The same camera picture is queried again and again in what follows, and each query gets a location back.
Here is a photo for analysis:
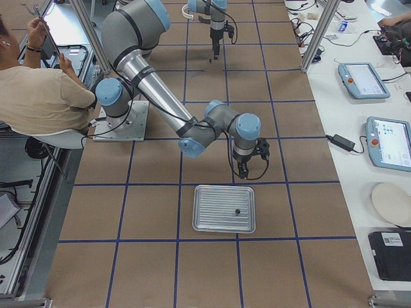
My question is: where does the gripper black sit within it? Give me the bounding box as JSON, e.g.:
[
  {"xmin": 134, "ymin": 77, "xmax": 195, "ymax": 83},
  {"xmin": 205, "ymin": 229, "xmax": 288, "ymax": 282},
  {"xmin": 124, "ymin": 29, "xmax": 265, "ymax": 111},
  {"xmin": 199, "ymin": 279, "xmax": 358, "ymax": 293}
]
[
  {"xmin": 210, "ymin": 19, "xmax": 234, "ymax": 60},
  {"xmin": 232, "ymin": 137, "xmax": 270, "ymax": 179}
]

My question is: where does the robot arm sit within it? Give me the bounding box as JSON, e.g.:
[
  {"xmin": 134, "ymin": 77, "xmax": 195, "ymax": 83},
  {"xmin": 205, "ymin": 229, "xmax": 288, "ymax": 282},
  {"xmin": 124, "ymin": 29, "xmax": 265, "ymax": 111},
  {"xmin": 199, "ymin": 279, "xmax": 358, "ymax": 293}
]
[
  {"xmin": 187, "ymin": 0, "xmax": 238, "ymax": 60},
  {"xmin": 96, "ymin": 1, "xmax": 270, "ymax": 179}
]

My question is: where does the ribbed metal tray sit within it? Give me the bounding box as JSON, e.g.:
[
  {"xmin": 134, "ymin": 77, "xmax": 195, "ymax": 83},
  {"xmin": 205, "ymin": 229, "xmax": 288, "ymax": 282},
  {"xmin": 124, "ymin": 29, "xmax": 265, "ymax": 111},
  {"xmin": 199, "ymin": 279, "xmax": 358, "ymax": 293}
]
[{"xmin": 192, "ymin": 185, "xmax": 256, "ymax": 234}]

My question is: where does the dark brake shoe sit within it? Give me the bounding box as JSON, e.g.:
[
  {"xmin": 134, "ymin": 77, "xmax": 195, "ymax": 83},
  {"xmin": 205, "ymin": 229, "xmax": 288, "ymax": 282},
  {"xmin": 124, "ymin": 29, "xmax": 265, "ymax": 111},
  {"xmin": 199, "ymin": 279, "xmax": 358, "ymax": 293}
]
[{"xmin": 198, "ymin": 15, "xmax": 211, "ymax": 24}]

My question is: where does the white curved plastic part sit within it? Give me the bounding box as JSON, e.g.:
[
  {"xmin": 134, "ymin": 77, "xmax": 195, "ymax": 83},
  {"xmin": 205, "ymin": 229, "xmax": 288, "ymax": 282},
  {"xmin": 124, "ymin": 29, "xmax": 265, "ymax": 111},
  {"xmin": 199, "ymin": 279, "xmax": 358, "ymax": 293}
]
[{"xmin": 181, "ymin": 4, "xmax": 194, "ymax": 21}]

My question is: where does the black power adapter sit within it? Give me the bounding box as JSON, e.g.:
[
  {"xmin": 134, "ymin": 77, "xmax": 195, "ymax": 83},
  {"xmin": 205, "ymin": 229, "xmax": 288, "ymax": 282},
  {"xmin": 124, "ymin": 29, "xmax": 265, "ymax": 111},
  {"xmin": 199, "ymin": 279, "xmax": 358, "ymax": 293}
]
[{"xmin": 326, "ymin": 134, "xmax": 355, "ymax": 152}]

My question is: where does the far teach pendant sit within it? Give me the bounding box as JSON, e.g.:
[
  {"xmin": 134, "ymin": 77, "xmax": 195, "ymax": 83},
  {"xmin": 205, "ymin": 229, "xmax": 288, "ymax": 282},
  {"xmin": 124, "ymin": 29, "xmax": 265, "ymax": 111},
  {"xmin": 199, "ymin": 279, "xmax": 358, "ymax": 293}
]
[{"xmin": 338, "ymin": 62, "xmax": 390, "ymax": 99}]

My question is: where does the teach pendant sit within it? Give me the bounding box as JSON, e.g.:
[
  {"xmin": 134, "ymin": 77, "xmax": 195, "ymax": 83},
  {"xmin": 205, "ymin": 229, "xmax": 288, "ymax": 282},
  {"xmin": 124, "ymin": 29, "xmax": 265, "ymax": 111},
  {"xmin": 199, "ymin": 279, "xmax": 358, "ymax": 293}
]
[
  {"xmin": 338, "ymin": 62, "xmax": 390, "ymax": 99},
  {"xmin": 365, "ymin": 117, "xmax": 410, "ymax": 172}
]

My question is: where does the near teach pendant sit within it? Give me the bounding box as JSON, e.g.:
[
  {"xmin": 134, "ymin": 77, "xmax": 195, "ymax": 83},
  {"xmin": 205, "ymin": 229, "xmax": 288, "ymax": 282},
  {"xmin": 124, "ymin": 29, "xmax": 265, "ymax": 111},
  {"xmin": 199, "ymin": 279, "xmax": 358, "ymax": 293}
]
[{"xmin": 365, "ymin": 117, "xmax": 410, "ymax": 172}]

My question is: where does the beige round plate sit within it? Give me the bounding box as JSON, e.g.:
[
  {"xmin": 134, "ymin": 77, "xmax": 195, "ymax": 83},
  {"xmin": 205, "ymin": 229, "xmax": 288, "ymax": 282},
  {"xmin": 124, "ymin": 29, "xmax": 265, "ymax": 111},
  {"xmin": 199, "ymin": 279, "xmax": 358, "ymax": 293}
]
[{"xmin": 371, "ymin": 183, "xmax": 410, "ymax": 228}]

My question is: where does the long metal rod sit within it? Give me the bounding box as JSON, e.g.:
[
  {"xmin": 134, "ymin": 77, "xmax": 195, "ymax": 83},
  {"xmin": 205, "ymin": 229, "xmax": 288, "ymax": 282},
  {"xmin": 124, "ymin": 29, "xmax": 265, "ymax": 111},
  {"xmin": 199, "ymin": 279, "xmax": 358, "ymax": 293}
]
[{"xmin": 21, "ymin": 3, "xmax": 60, "ymax": 58}]

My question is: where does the black laptop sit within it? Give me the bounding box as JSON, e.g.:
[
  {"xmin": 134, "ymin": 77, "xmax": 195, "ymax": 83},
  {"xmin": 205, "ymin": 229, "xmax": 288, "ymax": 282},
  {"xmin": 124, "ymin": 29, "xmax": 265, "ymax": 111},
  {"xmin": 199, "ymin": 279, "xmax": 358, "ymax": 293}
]
[{"xmin": 368, "ymin": 232, "xmax": 410, "ymax": 282}]

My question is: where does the white chair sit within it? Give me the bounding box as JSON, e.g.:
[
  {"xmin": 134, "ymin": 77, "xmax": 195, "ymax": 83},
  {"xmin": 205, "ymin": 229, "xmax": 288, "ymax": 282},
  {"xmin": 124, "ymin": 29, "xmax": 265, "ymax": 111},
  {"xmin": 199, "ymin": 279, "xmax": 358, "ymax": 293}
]
[{"xmin": 28, "ymin": 128, "xmax": 87, "ymax": 180}]

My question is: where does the seated person beige shirt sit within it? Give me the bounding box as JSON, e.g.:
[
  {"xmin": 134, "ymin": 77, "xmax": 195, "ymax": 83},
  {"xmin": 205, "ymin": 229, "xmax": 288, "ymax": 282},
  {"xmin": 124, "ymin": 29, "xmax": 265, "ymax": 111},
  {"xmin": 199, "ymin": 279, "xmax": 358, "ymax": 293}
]
[{"xmin": 1, "ymin": 19, "xmax": 95, "ymax": 135}]

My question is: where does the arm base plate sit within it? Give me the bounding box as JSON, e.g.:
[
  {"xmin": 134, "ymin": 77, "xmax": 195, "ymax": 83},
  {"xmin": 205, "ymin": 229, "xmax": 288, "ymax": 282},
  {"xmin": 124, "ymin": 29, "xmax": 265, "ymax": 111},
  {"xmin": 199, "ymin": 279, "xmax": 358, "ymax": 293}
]
[{"xmin": 92, "ymin": 101, "xmax": 149, "ymax": 142}]

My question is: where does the aluminium frame post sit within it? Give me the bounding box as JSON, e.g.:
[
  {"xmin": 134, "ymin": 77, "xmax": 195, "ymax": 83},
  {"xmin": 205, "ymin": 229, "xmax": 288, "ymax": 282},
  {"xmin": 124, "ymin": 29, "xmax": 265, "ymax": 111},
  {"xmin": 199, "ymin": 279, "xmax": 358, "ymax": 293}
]
[{"xmin": 301, "ymin": 0, "xmax": 340, "ymax": 73}]

